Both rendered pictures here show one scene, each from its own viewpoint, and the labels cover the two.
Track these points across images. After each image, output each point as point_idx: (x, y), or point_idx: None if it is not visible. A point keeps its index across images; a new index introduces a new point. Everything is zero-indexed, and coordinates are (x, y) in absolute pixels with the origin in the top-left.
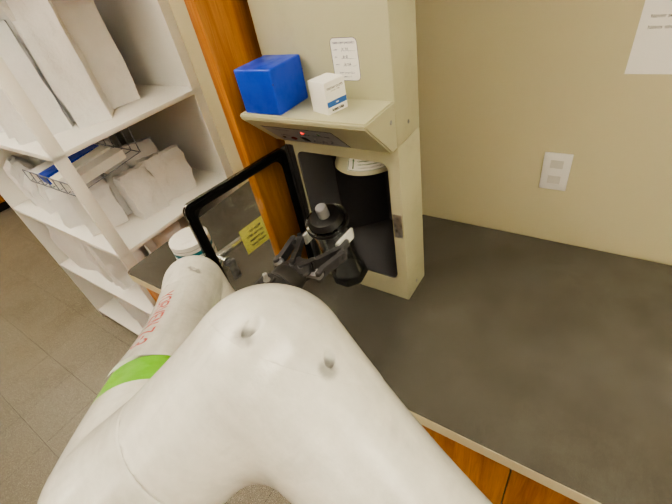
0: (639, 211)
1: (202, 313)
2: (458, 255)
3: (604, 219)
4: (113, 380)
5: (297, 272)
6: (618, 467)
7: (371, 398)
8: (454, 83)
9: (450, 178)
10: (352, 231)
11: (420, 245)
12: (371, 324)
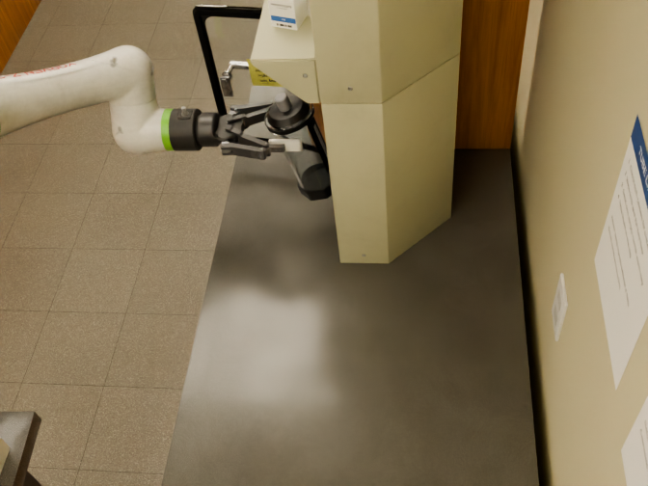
0: (566, 444)
1: (63, 91)
2: (444, 286)
3: (558, 418)
4: None
5: (212, 130)
6: (202, 480)
7: None
8: (563, 95)
9: (541, 207)
10: (299, 144)
11: (377, 225)
12: (289, 243)
